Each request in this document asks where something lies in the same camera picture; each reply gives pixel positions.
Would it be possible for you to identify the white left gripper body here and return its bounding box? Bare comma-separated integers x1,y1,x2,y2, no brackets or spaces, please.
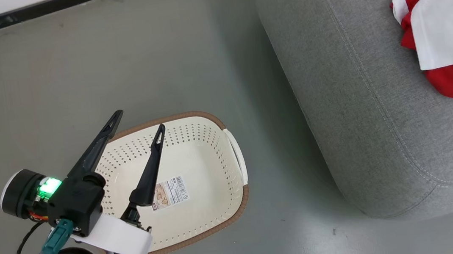
0,155,155,254

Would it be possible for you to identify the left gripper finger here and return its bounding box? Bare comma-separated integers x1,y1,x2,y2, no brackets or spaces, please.
121,123,175,210
60,109,131,180

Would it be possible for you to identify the black baseboard strip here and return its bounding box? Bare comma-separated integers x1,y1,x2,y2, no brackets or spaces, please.
0,0,155,37

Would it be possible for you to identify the barcode label sticker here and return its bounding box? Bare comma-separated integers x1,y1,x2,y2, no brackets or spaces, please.
148,174,190,212

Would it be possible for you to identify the cream perforated laundry basket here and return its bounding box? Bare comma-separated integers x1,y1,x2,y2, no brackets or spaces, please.
90,105,257,254

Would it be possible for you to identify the grey fabric sofa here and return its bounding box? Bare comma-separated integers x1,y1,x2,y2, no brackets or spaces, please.
256,0,453,236

